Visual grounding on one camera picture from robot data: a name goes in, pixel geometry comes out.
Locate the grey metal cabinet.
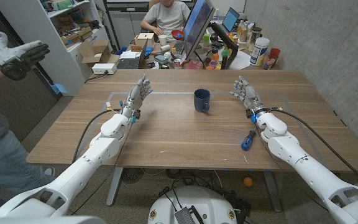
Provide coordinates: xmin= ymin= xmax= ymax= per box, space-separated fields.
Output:
xmin=106 ymin=0 xmax=152 ymax=50

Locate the large computer monitor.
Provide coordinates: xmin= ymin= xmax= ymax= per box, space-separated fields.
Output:
xmin=183 ymin=0 xmax=216 ymax=62

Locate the grey table leg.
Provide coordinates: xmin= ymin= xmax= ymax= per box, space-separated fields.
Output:
xmin=106 ymin=167 xmax=124 ymax=207
xmin=262 ymin=170 xmax=283 ymax=213

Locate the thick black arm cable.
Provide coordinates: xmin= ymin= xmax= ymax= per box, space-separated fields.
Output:
xmin=267 ymin=107 xmax=358 ymax=191
xmin=71 ymin=108 xmax=122 ymax=164

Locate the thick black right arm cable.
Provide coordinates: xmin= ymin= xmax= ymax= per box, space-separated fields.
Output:
xmin=267 ymin=107 xmax=358 ymax=191

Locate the white paper sheet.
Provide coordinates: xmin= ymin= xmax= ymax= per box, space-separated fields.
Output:
xmin=228 ymin=50 xmax=253 ymax=70

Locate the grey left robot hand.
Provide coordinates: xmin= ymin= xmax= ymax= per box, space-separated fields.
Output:
xmin=120 ymin=73 xmax=154 ymax=121

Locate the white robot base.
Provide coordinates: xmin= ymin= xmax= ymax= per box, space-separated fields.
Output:
xmin=147 ymin=185 xmax=239 ymax=224

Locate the black power box cable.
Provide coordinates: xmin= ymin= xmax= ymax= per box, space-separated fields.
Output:
xmin=84 ymin=71 xmax=109 ymax=85

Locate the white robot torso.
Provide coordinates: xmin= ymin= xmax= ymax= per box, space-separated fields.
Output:
xmin=0 ymin=215 xmax=107 ymax=224

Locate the person in white t-shirt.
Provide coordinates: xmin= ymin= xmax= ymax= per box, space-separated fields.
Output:
xmin=140 ymin=0 xmax=191 ymax=43

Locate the open cardboard box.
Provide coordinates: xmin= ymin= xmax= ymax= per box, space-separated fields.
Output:
xmin=76 ymin=39 xmax=121 ymax=68

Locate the grey power adapter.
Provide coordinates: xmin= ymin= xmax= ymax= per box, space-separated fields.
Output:
xmin=174 ymin=207 xmax=196 ymax=224

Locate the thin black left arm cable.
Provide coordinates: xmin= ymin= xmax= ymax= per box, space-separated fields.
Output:
xmin=68 ymin=121 xmax=134 ymax=216

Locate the black open laptop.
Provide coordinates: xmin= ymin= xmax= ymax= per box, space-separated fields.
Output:
xmin=116 ymin=39 xmax=149 ymax=70

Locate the red bowl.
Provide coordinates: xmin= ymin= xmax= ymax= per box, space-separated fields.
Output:
xmin=170 ymin=29 xmax=185 ymax=40

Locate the pink flat item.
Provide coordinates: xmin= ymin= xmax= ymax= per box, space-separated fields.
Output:
xmin=185 ymin=60 xmax=204 ymax=70

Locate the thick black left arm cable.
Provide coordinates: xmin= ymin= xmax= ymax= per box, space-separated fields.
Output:
xmin=71 ymin=108 xmax=122 ymax=164

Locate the clear plastic cup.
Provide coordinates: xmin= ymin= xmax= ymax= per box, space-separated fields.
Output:
xmin=262 ymin=55 xmax=276 ymax=70

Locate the green box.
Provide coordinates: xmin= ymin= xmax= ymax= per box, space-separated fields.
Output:
xmin=52 ymin=0 xmax=74 ymax=11

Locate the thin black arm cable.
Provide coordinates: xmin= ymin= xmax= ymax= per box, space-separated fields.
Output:
xmin=253 ymin=121 xmax=331 ymax=212
xmin=68 ymin=121 xmax=134 ymax=216

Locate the black monitor stand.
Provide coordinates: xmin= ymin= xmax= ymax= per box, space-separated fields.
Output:
xmin=209 ymin=22 xmax=239 ymax=70

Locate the white power box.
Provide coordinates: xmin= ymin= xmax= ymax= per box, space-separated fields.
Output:
xmin=91 ymin=63 xmax=118 ymax=75

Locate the dark lidded jar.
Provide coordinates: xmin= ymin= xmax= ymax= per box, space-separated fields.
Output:
xmin=249 ymin=27 xmax=262 ymax=47

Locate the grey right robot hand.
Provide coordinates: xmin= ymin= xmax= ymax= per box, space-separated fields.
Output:
xmin=229 ymin=75 xmax=267 ymax=116

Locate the grey tape outline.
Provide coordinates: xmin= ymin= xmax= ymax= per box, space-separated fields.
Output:
xmin=84 ymin=90 xmax=323 ymax=156

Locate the dark blue mug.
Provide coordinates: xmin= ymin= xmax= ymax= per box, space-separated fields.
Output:
xmin=193 ymin=88 xmax=211 ymax=113

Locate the round black floor fan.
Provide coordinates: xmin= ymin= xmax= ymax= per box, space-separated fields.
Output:
xmin=121 ymin=167 xmax=145 ymax=185

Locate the blue plastic piece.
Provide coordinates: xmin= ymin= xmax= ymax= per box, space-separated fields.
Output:
xmin=50 ymin=83 xmax=68 ymax=96

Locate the white black teleoperation glove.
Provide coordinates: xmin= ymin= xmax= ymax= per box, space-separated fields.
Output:
xmin=0 ymin=30 xmax=51 ymax=82

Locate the clear plastic bottle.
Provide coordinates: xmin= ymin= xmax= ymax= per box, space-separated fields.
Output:
xmin=240 ymin=21 xmax=250 ymax=43

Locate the small laptop blue screen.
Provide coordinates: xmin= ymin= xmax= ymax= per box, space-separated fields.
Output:
xmin=221 ymin=6 xmax=241 ymax=34

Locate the blue black handled screwdriver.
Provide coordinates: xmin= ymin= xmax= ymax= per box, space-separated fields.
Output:
xmin=241 ymin=129 xmax=257 ymax=152

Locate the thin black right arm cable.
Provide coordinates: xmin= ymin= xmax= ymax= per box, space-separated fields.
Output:
xmin=253 ymin=121 xmax=331 ymax=212

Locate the grey teal device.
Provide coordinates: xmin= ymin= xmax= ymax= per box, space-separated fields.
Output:
xmin=154 ymin=54 xmax=169 ymax=65

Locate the white shelf unit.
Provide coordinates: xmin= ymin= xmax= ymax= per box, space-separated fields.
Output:
xmin=0 ymin=0 xmax=111 ymax=96

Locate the white plastic canister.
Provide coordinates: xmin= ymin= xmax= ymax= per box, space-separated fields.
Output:
xmin=249 ymin=37 xmax=270 ymax=67

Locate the flat cardboard box on shelf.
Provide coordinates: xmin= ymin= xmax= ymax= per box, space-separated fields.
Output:
xmin=61 ymin=26 xmax=93 ymax=46

